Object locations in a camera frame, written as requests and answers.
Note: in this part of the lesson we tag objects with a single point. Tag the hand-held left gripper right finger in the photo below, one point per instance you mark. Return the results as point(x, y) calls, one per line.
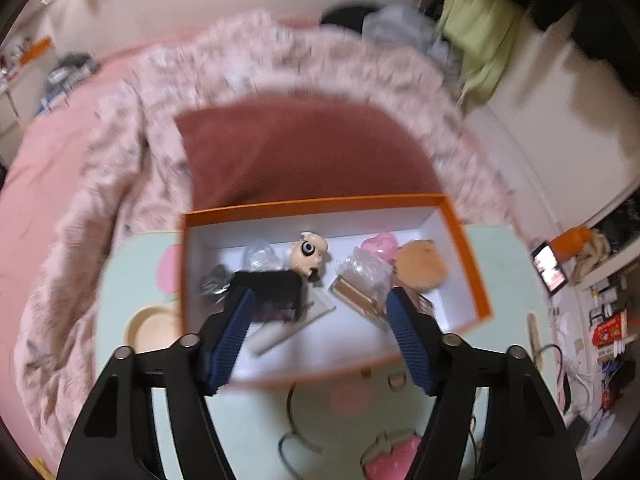
point(410, 340)

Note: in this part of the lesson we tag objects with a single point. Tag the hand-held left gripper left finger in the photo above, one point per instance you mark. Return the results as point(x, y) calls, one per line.
point(230, 340)

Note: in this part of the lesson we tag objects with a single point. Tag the brown drink carton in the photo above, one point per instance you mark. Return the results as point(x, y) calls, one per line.
point(425, 306)

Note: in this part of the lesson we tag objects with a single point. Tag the white paper roll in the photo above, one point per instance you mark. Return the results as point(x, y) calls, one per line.
point(280, 337)

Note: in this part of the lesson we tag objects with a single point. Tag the black pouch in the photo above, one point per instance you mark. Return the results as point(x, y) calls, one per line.
point(275, 287)

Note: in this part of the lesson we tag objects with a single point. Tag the brown plush toy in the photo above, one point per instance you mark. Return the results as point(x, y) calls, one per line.
point(420, 262)

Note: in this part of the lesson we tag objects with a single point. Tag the clear plastic bag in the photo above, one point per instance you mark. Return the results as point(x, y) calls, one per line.
point(365, 270)

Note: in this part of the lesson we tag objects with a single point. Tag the pink heart-shaped case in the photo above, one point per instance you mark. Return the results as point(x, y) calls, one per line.
point(380, 245)

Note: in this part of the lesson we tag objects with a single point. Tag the orange cardboard box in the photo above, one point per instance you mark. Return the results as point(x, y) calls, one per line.
point(350, 217)

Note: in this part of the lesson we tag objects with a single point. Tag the orange container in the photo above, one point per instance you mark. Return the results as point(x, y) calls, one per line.
point(570, 242)

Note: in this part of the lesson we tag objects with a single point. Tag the maroon pillow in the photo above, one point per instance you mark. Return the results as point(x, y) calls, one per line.
point(300, 150)

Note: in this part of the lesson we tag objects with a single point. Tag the pink floral blanket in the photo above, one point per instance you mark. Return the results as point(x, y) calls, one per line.
point(150, 135)

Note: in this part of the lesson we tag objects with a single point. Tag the yellow cloth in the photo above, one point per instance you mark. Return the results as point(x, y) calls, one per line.
point(42, 467)

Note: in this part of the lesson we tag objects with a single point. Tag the pink bed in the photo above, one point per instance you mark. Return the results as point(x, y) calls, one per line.
point(50, 185)

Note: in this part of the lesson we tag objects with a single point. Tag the blue grey clothes pile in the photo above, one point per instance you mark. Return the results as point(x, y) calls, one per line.
point(65, 80)

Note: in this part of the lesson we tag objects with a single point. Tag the lime green cloth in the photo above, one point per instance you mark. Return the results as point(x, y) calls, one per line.
point(475, 25)

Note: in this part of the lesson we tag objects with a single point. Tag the black clothes pile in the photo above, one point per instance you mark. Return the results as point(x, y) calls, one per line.
point(350, 16)

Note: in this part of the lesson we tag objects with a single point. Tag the small orange shelf box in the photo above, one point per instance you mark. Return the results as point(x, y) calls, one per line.
point(37, 50)

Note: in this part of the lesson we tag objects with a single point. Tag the black hanging clothes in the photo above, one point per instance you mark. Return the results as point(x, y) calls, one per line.
point(600, 10)

